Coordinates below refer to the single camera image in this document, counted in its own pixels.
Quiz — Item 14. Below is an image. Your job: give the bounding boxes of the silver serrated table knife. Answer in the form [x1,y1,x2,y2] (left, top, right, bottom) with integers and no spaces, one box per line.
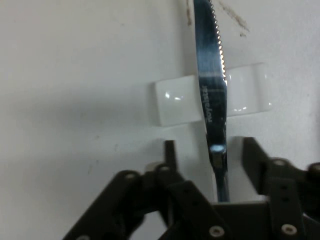
[192,0,230,203]

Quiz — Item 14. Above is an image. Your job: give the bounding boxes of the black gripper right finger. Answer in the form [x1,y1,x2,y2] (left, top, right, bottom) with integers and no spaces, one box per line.
[232,136,320,240]

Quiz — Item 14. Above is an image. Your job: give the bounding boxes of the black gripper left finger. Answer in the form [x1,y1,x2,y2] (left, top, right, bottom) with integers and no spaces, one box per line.
[62,139,233,240]

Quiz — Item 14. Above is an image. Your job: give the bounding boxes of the white ceramic cutlery rest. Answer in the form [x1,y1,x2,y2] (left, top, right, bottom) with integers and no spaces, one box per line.
[149,61,274,127]

